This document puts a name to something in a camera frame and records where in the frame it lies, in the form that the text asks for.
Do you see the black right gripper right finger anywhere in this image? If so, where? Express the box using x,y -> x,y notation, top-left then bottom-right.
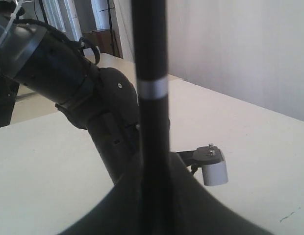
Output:
170,153 -> 271,235

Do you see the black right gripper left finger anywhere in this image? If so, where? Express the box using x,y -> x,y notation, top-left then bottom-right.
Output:
61,153 -> 141,235

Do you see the black paintbrush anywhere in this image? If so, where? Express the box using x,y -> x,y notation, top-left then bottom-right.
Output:
131,0 -> 173,235

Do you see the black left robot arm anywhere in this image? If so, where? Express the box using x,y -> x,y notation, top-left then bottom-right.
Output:
0,0 -> 170,185

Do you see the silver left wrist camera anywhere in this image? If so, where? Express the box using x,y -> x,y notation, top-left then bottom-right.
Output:
193,144 -> 228,187

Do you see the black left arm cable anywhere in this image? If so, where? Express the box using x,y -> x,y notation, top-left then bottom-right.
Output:
9,19 -> 101,66

